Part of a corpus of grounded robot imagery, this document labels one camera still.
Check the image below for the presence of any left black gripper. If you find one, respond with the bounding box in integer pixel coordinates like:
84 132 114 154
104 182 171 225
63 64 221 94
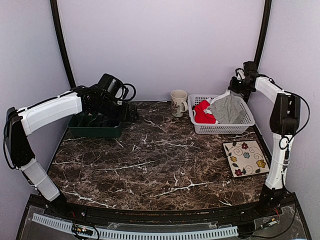
92 96 139 122

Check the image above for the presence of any grey underwear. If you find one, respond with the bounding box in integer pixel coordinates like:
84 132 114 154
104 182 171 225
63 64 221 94
204 90 245 124

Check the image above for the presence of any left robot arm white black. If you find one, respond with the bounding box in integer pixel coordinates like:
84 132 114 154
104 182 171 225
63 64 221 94
2 73 139 218

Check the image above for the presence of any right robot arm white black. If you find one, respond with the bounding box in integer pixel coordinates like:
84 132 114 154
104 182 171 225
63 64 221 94
228 61 304 217

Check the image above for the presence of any red underwear in basket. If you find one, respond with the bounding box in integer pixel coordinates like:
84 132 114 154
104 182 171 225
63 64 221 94
194 100 217 124

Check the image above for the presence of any white plastic basket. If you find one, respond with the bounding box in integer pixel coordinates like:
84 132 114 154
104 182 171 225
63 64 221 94
187 94 255 134

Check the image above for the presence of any green divided organizer tray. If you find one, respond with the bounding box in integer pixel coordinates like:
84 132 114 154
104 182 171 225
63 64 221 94
68 114 125 138

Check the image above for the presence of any cream floral mug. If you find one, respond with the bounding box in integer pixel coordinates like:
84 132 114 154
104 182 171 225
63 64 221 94
170 89 189 118

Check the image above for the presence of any floral square coaster tile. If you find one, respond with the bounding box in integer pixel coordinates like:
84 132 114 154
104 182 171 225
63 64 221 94
222 140 270 178

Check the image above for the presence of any small green circuit board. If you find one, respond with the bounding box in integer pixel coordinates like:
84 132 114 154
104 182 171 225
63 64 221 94
71 224 94 237

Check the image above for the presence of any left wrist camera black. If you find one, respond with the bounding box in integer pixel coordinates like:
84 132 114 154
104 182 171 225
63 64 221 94
116 83 137 102

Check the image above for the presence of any right black frame post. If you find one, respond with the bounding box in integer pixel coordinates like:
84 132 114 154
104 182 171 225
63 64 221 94
254 0 272 68

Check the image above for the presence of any black frame post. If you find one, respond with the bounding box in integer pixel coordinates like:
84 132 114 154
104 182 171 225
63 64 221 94
49 0 76 88
254 0 272 68

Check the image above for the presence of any black front rail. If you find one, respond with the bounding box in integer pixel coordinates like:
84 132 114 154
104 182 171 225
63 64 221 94
27 193 299 226

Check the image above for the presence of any white slotted cable duct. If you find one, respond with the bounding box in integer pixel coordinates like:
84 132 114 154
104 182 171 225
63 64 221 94
31 213 239 240

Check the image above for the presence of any left black frame post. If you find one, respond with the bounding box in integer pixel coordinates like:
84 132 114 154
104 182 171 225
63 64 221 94
49 0 76 88

